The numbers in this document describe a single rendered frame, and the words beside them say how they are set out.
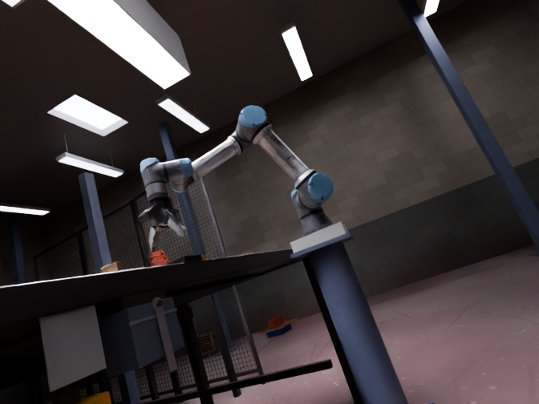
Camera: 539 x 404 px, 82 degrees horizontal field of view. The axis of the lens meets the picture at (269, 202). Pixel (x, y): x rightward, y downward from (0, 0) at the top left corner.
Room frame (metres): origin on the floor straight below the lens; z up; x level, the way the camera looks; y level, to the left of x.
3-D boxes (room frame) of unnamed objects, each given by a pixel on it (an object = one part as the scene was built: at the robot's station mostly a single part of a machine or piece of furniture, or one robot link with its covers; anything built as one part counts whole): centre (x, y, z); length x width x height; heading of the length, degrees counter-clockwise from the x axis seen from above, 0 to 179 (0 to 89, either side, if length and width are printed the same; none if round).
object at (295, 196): (1.45, -0.17, 1.09); 0.13 x 0.12 x 0.14; 19
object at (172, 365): (0.73, 0.37, 0.77); 0.14 x 0.11 x 0.18; 158
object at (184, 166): (1.17, 0.31, 1.32); 0.11 x 0.11 x 0.08; 19
